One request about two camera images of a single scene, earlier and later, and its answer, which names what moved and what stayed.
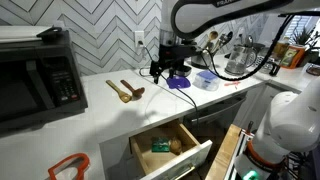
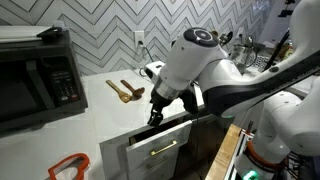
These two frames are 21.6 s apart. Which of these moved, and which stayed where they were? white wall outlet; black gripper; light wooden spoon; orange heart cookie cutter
Moved: black gripper
Stayed: white wall outlet; light wooden spoon; orange heart cookie cutter
